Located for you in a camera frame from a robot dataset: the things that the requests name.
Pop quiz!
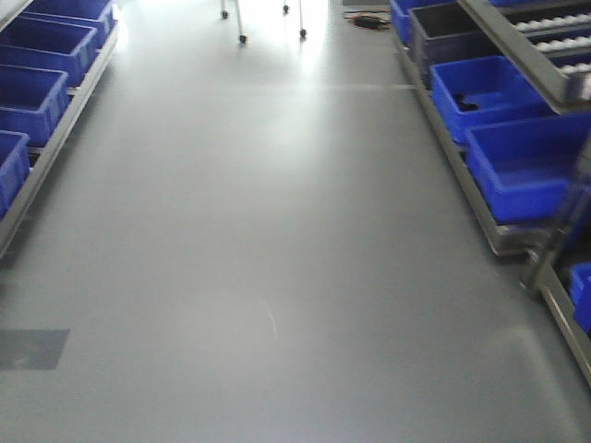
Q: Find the grey right shelf rack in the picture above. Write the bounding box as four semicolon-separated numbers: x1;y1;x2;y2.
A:
392;1;590;380

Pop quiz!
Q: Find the blue bin right middle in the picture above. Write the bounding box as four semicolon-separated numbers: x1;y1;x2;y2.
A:
430;55;553;144

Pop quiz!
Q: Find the blue bin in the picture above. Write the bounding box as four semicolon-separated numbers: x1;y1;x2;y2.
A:
1;18;98;88
1;130;30;218
430;55;553;144
21;0;115;48
1;65;69;147
466;113;590;224

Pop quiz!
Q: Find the dark bin right far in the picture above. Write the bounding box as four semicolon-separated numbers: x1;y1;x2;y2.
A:
408;3;500;90

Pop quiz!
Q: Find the blue bin right near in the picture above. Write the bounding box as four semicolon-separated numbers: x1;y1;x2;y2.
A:
466;113;590;224

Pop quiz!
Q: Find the blue bin left far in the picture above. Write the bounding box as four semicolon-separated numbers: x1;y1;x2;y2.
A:
21;0;115;48

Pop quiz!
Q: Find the grey left shelf rail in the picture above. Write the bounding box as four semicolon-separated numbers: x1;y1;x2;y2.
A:
1;20;121;258

